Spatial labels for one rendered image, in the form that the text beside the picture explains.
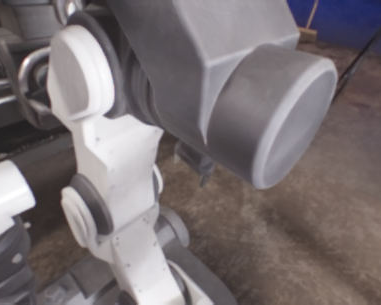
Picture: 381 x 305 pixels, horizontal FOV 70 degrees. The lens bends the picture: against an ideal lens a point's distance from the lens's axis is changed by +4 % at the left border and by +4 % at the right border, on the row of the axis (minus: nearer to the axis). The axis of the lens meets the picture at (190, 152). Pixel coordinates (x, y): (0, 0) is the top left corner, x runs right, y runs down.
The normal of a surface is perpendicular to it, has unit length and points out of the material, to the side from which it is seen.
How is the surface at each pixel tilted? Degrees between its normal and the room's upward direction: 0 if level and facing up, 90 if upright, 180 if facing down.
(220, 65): 90
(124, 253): 60
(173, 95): 90
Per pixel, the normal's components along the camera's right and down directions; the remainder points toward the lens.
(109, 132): 0.46, -0.37
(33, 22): 0.73, 0.47
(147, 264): 0.65, 0.02
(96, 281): 0.07, -0.78
